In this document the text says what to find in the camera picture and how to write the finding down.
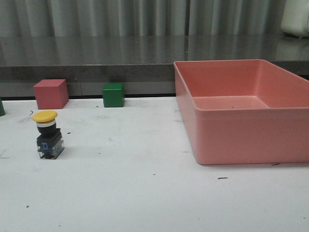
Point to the pink cube block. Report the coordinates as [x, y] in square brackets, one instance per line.
[51, 94]

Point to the dark grey counter shelf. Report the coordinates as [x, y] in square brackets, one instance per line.
[144, 64]

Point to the yellow mushroom push button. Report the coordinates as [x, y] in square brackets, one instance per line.
[50, 142]

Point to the white appliance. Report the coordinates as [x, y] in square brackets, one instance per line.
[295, 19]

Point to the dark green block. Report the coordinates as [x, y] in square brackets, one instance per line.
[2, 110]

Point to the pink plastic bin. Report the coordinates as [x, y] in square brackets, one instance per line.
[243, 111]

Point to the green cube block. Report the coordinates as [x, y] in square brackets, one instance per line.
[113, 95]

